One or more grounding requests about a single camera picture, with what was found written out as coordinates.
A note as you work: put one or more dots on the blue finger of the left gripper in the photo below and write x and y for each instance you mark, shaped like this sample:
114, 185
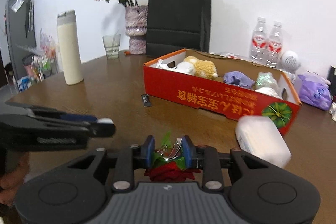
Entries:
77, 117
102, 128

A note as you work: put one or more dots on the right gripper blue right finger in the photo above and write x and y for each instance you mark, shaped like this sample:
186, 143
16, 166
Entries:
189, 152

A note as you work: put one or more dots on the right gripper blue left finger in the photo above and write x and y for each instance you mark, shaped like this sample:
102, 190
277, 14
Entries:
146, 151

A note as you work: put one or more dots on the red artificial rose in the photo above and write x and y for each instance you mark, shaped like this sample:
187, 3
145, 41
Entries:
168, 164

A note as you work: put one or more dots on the small black battery pack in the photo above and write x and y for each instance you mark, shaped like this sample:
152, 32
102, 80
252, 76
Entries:
146, 100

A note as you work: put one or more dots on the translucent white plastic box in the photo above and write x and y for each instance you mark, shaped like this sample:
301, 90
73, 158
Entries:
259, 136

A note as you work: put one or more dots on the orange white plush toy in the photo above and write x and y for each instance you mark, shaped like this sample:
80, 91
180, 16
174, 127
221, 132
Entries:
196, 67

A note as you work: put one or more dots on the purple drawstring pouch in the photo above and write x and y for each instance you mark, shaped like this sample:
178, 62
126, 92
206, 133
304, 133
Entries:
237, 78

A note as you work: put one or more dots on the iridescent plastic bag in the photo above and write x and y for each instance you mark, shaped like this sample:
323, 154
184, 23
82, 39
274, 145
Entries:
267, 84

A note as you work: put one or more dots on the white paper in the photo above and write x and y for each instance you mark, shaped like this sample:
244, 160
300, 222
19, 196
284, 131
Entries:
161, 65

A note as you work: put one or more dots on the person left hand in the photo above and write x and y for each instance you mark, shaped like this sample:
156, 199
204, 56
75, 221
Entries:
11, 182

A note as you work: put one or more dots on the red cardboard pumpkin box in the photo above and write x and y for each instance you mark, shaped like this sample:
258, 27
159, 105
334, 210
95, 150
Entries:
219, 97

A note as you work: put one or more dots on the clear drinking glass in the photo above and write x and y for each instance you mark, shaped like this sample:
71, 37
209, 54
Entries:
112, 45

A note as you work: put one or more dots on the cream thermos bottle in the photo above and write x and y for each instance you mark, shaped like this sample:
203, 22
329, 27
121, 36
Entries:
69, 47

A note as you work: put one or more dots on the pink ceramic vase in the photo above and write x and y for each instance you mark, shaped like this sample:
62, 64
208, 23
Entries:
136, 28

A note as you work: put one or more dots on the left clear water bottle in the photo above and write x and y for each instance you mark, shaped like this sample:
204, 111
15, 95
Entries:
259, 41

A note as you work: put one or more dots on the clear water bottle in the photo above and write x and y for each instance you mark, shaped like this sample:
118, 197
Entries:
259, 41
274, 46

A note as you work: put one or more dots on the black paper shopping bag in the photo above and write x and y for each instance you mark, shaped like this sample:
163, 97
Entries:
173, 25

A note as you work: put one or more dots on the right clear water bottle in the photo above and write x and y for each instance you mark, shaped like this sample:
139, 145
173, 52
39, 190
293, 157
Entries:
274, 46

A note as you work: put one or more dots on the purple tissue pack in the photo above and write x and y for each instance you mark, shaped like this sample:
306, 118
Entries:
313, 89

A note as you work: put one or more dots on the white small bottles cluster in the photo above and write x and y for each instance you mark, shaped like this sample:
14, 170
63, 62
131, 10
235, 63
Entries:
332, 111

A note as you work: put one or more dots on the black stand objects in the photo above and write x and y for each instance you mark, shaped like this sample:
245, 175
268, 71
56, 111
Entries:
332, 79

